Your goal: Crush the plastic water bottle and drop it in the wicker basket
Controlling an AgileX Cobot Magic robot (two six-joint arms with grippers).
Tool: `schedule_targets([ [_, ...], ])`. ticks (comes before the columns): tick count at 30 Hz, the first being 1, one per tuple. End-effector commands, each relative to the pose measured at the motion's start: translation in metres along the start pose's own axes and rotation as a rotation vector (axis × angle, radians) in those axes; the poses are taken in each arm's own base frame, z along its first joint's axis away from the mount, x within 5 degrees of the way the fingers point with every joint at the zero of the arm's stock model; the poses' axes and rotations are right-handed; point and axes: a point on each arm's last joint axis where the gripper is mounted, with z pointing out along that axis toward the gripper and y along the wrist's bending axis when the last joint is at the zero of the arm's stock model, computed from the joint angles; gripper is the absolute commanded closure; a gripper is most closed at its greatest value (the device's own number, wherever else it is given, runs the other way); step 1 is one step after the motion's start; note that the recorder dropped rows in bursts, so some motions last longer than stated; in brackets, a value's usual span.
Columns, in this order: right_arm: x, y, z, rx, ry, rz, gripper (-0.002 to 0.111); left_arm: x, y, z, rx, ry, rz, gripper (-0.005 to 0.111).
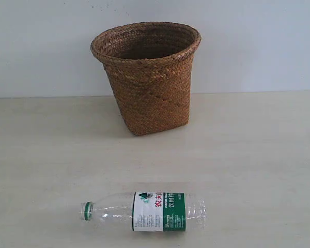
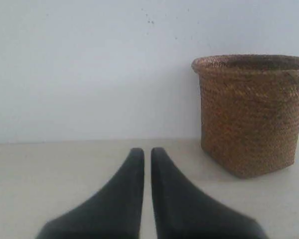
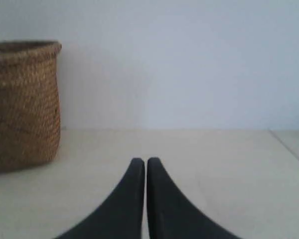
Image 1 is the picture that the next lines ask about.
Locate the clear plastic bottle green label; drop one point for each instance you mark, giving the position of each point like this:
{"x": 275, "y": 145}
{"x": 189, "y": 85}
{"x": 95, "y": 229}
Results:
{"x": 147, "y": 211}

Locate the brown woven wicker basket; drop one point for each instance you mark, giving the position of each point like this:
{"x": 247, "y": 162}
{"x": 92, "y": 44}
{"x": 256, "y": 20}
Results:
{"x": 149, "y": 68}

